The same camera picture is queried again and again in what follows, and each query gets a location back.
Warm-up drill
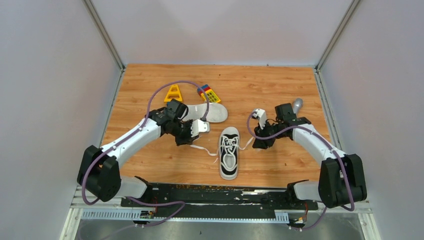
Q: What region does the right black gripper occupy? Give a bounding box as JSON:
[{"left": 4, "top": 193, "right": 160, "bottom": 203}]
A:
[{"left": 252, "top": 120, "right": 287, "bottom": 150}]

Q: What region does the black white sneaker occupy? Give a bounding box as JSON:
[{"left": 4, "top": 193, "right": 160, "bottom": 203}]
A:
[{"left": 218, "top": 126, "right": 240, "bottom": 180}]

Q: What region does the white shoelace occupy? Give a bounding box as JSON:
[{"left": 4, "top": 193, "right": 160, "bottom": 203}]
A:
[{"left": 189, "top": 134, "right": 255, "bottom": 165}]

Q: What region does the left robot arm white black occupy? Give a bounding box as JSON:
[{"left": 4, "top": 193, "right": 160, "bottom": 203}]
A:
[{"left": 77, "top": 100, "right": 210, "bottom": 207}]

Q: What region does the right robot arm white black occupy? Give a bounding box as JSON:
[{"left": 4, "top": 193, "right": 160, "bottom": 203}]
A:
[{"left": 247, "top": 98, "right": 367, "bottom": 212}]

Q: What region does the grey metal cylinder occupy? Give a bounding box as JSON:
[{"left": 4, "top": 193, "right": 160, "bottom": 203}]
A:
[{"left": 292, "top": 98, "right": 304, "bottom": 115}]

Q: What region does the yellow triangle toy block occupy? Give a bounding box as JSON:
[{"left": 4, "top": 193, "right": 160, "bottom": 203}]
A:
[{"left": 163, "top": 84, "right": 183, "bottom": 104}]

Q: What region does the white shoe upside down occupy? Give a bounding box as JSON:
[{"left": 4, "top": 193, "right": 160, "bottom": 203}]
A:
[{"left": 182, "top": 102, "right": 229, "bottom": 124}]

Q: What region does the colourful toy block stack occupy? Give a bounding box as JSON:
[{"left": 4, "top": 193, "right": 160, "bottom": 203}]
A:
[{"left": 197, "top": 84, "right": 221, "bottom": 103}]

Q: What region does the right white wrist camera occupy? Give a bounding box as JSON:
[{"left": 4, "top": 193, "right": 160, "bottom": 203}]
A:
[{"left": 252, "top": 108, "right": 268, "bottom": 130}]

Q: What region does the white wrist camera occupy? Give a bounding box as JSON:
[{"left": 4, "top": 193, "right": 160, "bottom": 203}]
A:
[
  {"left": 252, "top": 108, "right": 268, "bottom": 130},
  {"left": 190, "top": 119, "right": 210, "bottom": 138}
]

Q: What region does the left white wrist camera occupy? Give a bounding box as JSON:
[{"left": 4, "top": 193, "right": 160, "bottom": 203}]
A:
[{"left": 190, "top": 119, "right": 210, "bottom": 138}]

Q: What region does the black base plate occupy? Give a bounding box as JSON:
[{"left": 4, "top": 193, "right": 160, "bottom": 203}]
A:
[{"left": 141, "top": 183, "right": 319, "bottom": 219}]

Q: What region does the white slotted cable duct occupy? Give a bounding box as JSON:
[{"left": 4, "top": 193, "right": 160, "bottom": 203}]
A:
[{"left": 81, "top": 208, "right": 290, "bottom": 223}]

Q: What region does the aluminium frame rail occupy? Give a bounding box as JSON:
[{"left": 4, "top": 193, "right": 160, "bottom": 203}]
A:
[{"left": 71, "top": 186, "right": 97, "bottom": 208}]

